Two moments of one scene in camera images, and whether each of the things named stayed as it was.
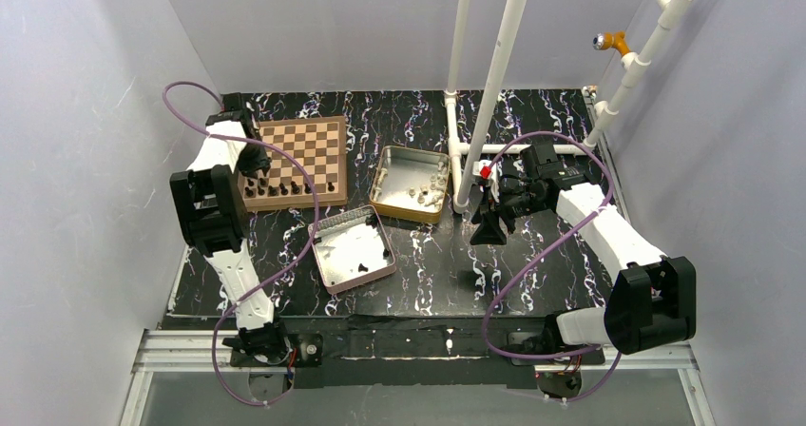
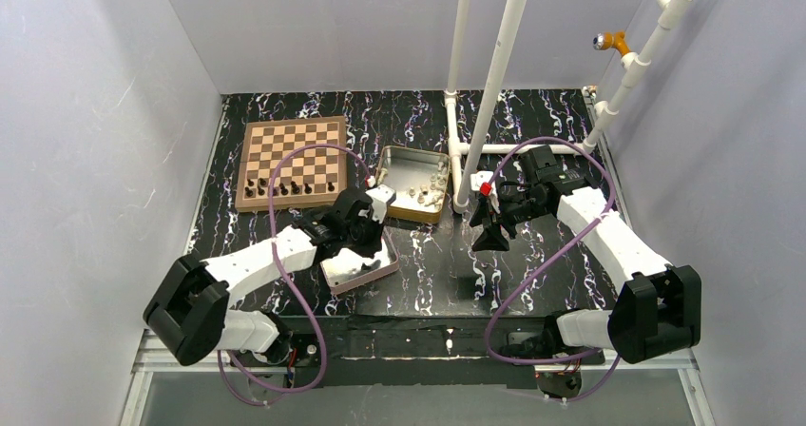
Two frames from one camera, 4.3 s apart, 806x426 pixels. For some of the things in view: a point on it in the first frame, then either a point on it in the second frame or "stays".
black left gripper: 253,161 -> 366,241
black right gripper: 497,203 stays
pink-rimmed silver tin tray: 353,250 stays
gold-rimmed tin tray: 411,183 stays
